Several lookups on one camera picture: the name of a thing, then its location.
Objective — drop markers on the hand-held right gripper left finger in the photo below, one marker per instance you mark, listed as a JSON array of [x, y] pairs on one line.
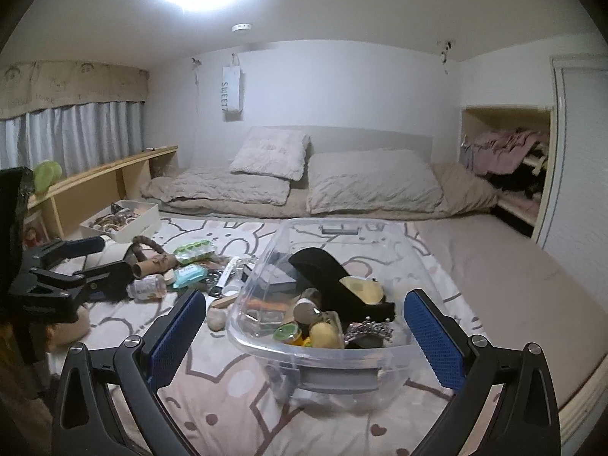
[[175, 342]]

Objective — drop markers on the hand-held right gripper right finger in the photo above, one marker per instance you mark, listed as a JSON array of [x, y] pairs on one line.
[[434, 342]]

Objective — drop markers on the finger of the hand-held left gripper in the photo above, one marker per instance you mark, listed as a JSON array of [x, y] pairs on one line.
[[80, 246], [104, 278]]

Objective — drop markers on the silver tiara crown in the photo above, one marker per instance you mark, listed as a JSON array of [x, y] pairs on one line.
[[368, 330]]

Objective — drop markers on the clear plastic storage container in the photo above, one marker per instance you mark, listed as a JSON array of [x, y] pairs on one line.
[[327, 380]]

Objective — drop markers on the black fur wig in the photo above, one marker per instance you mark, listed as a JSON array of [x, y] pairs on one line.
[[114, 300]]

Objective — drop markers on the doll in display box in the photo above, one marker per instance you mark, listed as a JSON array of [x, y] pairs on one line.
[[32, 236]]

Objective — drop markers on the pile of small accessories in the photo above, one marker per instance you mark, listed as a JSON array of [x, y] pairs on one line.
[[114, 218]]

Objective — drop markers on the beige stone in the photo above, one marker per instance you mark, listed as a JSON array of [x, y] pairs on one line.
[[216, 320]]

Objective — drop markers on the clear labelled plastic bottle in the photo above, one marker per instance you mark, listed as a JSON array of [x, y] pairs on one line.
[[149, 288]]

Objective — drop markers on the green plush toy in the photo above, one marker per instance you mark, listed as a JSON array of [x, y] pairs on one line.
[[47, 175]]

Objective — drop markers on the white open box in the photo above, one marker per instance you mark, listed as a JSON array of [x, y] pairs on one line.
[[137, 225]]

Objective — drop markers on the wooden block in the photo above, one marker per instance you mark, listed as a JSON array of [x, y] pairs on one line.
[[223, 301]]

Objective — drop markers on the teal wet wipes packet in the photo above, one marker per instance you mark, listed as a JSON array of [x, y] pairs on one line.
[[190, 276]]

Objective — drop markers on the white round tub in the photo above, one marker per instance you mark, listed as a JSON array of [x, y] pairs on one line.
[[232, 291]]

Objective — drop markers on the wooden bedside shelf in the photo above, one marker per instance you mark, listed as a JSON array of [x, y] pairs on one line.
[[95, 171]]

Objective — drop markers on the pink patterned bed sheet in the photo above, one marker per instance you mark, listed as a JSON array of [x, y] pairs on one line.
[[213, 418]]

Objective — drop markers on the plain beige mattress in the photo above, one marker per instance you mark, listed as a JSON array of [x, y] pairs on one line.
[[513, 304]]

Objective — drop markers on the clear bag white strip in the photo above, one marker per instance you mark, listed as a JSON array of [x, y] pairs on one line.
[[230, 268]]

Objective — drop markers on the green dotted plastic pack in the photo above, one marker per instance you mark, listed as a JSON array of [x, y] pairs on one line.
[[194, 251]]

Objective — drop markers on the orange tube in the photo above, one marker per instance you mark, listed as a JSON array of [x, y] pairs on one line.
[[268, 304]]

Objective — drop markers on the pale blue curtain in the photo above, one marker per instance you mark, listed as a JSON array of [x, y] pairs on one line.
[[85, 137]]

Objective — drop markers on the green lidded jar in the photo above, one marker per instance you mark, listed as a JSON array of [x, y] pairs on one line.
[[289, 332]]

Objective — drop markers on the black box white lid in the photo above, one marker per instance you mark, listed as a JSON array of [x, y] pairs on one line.
[[275, 280]]

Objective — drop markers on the beige curtain valance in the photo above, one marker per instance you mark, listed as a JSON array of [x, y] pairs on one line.
[[71, 83]]

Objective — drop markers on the grey folded quilt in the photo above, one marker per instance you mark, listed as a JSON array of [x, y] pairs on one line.
[[213, 187]]

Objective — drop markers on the beige duvet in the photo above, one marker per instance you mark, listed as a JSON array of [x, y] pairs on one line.
[[465, 190]]

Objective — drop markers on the large beige pillow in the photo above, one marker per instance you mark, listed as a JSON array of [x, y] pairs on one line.
[[370, 180]]

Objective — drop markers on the dark clothes pile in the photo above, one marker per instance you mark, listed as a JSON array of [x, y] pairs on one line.
[[513, 183]]

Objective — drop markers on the pink clothes pile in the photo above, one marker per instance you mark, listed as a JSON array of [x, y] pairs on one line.
[[503, 149]]

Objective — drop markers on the small fuzzy pillow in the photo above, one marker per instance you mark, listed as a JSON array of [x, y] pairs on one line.
[[270, 152]]

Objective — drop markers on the grey headboard panel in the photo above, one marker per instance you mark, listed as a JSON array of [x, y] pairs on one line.
[[370, 137]]

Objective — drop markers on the wardrobe niche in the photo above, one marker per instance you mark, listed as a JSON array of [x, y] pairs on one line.
[[498, 118]]

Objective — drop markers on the white sliding door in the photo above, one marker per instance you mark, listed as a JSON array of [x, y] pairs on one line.
[[579, 152]]

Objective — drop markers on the smoke detector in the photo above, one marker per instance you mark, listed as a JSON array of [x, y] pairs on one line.
[[242, 28]]

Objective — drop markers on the white hanging wall bag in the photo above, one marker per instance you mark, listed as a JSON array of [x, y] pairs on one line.
[[232, 90]]

